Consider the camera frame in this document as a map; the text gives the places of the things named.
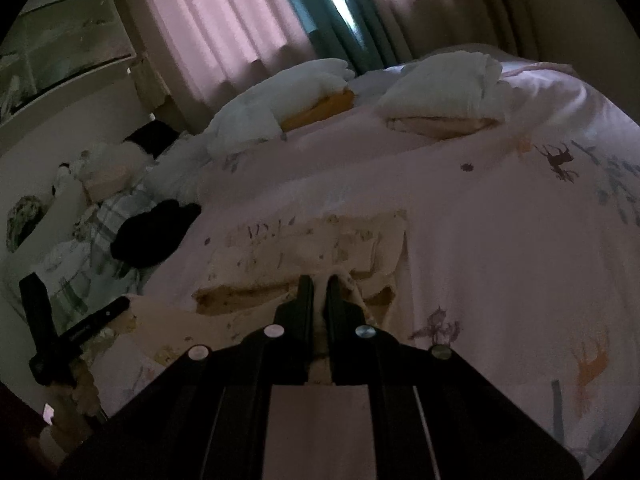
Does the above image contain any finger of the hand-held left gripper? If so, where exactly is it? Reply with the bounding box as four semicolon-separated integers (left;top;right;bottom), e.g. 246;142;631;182
19;272;58;358
57;296;132;347

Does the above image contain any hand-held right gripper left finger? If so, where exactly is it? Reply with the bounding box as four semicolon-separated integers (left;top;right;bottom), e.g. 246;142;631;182
59;274;316;480

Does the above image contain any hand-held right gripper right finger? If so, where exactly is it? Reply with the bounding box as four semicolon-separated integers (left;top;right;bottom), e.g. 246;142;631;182
324;276;583;480

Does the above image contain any beige bear-print baby shirt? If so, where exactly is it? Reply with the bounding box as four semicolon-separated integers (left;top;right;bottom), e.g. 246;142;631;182
72;210;409;417

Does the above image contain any plaid quilt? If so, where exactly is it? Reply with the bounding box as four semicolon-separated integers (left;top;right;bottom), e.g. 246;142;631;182
27;187;163;323

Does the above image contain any green patterned cushion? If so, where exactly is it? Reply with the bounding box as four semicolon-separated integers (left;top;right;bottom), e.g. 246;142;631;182
6;195;45;252

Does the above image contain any black crumpled cloth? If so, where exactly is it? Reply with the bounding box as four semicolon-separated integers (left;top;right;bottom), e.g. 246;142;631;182
110;198;202;268

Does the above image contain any pink cushion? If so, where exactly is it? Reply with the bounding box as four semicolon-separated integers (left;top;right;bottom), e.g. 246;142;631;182
82;169;132;202

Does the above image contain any pink printed bed sheet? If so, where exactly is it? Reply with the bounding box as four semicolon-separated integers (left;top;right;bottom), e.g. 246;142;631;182
90;49;640;480

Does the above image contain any white plush toy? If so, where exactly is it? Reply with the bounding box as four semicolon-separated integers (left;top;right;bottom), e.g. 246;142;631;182
52;141;148;193

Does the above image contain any orange folded cloth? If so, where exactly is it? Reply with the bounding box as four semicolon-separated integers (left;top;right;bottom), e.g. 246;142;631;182
280;89;357;131

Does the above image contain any black headboard cushion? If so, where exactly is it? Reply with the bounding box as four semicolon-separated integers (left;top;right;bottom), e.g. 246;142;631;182
122;120;182;157

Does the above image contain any white and orange pillow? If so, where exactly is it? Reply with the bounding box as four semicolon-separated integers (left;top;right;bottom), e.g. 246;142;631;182
206;58;355;157

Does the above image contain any pink folded cloth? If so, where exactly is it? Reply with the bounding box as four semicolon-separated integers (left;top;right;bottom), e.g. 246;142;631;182
386;116;503;140

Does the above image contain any small white folded towel pile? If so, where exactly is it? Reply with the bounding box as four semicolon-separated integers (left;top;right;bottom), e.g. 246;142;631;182
377;52;510;124

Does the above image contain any beige fringed cloth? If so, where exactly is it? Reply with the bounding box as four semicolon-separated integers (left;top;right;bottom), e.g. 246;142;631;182
129;52;173;113

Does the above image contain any pink curtain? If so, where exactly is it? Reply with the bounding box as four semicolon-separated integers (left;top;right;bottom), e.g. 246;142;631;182
350;0;481;61
127;0;321;106

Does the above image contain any teal curtain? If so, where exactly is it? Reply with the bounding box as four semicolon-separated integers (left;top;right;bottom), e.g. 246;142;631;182
267;0;396;72

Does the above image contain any glass-front wall cabinet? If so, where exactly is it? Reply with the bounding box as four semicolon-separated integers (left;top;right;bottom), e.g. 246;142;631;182
0;0;137;128

